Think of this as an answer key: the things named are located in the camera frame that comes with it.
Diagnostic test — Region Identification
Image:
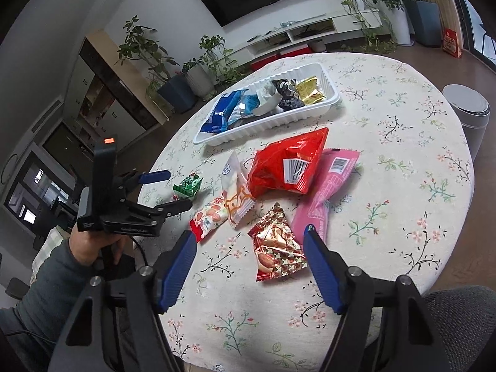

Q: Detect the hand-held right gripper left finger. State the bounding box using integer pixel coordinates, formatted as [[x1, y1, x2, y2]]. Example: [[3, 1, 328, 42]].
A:
[[46, 230, 198, 372]]

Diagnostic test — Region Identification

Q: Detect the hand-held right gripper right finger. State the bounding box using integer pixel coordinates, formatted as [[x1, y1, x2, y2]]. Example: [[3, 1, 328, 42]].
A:
[[302, 224, 452, 372]]

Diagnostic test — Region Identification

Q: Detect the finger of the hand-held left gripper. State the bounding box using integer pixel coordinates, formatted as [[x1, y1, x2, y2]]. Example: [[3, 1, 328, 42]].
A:
[[124, 199, 193, 221], [116, 168, 171, 195]]

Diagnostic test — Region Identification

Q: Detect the small green candy packet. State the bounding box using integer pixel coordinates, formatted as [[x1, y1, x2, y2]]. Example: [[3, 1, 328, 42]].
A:
[[172, 174, 204, 202]]

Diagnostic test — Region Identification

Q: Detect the small red white snack packet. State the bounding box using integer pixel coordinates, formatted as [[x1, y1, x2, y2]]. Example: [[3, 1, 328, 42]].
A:
[[188, 196, 229, 243]]

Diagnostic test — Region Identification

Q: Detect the brown red chocolate packet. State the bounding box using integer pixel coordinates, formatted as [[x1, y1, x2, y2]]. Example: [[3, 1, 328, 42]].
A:
[[248, 202, 308, 283]]

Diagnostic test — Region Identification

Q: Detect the clear packet with orange print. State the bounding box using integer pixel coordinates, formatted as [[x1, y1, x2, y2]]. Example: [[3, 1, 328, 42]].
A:
[[221, 150, 256, 228]]

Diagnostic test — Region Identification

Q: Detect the pink snack packet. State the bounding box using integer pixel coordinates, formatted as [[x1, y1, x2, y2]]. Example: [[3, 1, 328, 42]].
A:
[[290, 148, 361, 246]]

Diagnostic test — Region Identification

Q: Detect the dark blue snack packet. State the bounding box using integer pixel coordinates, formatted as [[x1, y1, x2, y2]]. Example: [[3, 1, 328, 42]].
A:
[[201, 90, 249, 134]]

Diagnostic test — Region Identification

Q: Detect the white plastic tray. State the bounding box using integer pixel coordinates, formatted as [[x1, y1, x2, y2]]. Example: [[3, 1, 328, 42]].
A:
[[193, 62, 342, 146]]

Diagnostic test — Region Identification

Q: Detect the light blue snack packet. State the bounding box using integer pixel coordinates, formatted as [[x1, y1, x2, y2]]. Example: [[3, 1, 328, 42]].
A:
[[228, 93, 261, 125]]

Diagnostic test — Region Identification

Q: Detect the large white snack packet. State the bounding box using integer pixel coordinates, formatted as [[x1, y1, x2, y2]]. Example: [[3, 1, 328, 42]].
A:
[[254, 78, 283, 116]]

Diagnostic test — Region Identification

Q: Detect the black patterned snack packet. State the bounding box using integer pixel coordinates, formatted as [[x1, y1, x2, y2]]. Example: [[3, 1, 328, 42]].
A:
[[271, 78, 305, 112]]

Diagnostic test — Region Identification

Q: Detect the gold snack packet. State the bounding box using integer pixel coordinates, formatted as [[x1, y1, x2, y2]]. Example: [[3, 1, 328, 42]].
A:
[[293, 75, 326, 106]]

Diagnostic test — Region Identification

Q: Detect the person's left forearm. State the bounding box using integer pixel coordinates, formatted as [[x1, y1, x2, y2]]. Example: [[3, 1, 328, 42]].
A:
[[0, 238, 105, 357]]

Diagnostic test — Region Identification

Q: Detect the person's left hand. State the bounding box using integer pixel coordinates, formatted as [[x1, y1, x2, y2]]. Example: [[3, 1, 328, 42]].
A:
[[70, 225, 131, 269]]

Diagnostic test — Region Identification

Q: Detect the tall plant in dark pot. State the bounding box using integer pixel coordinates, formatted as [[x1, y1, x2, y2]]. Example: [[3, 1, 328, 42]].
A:
[[116, 15, 196, 114]]

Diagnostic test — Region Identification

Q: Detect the plant in ribbed white pot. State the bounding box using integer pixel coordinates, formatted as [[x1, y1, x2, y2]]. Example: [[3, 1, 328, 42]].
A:
[[182, 58, 215, 99]]

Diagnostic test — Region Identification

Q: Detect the trailing vine plant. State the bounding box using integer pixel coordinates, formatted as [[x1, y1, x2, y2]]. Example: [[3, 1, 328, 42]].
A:
[[199, 35, 249, 86]]

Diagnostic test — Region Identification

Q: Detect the dark mesh office chair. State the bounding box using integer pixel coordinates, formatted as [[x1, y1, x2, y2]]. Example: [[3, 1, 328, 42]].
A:
[[422, 285, 496, 372]]

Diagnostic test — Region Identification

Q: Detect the red storage box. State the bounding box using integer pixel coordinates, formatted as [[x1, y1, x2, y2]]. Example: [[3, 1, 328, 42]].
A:
[[280, 43, 311, 57], [250, 52, 280, 71]]

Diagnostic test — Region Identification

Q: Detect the white trash can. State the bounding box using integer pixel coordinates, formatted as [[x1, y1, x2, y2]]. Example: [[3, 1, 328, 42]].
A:
[[442, 84, 491, 163]]

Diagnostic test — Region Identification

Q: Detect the white television cabinet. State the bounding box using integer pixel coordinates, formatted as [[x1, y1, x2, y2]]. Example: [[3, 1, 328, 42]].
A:
[[228, 8, 382, 66]]

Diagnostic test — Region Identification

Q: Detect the bushy plant in white pot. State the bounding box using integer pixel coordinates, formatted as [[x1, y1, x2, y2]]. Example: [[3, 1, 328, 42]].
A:
[[364, 0, 411, 45]]

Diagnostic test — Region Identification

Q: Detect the red box on floor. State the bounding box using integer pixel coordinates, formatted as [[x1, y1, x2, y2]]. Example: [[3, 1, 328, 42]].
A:
[[443, 28, 463, 59]]

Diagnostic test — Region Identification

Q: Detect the hanging vine plant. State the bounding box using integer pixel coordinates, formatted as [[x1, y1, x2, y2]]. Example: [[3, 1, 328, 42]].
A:
[[341, 0, 396, 53]]

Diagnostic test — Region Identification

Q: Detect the large leafy plant dark pot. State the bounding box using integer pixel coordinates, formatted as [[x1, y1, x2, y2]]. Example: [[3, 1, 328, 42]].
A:
[[382, 0, 442, 47]]

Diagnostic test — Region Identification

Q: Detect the black cable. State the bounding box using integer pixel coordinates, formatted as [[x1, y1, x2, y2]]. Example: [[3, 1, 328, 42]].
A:
[[134, 238, 150, 268]]

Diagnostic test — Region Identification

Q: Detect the wall storage cabinet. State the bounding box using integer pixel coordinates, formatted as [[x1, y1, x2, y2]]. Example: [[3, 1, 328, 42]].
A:
[[62, 37, 163, 152]]

